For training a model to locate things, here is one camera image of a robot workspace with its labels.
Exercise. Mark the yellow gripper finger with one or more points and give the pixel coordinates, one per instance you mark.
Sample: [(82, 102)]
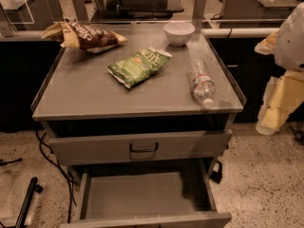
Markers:
[(282, 97), (267, 46)]

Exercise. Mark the clear plastic water bottle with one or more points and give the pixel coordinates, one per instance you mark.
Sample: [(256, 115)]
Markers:
[(201, 83)]

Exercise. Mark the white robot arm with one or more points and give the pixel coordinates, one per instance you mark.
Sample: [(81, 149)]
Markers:
[(289, 51)]

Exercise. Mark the closed top drawer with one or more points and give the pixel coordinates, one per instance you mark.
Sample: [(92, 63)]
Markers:
[(115, 148)]

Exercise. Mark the open middle drawer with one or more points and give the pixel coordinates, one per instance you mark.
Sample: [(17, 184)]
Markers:
[(147, 194)]

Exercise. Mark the grey drawer cabinet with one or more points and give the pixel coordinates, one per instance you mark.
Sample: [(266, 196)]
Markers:
[(79, 98)]

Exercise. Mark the white ceramic bowl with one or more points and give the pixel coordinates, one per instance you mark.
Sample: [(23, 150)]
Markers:
[(178, 33)]

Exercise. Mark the green chip bag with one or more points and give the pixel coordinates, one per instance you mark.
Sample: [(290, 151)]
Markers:
[(139, 67)]

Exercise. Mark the brown chip bag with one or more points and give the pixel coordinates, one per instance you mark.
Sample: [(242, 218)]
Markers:
[(84, 37)]

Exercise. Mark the black bar on floor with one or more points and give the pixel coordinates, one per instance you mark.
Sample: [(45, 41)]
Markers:
[(33, 187)]

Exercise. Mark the black drawer handle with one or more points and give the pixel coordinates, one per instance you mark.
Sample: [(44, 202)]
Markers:
[(143, 148)]

